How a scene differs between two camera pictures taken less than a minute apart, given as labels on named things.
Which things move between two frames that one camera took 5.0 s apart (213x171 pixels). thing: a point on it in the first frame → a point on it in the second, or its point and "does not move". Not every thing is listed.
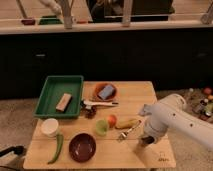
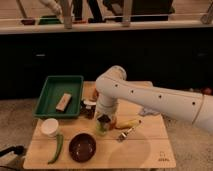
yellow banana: [127, 123] does not move
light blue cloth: [147, 110] does not move
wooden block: [64, 102] does not move
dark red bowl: [82, 147] does not move
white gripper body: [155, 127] → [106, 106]
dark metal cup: [149, 139] → [104, 119]
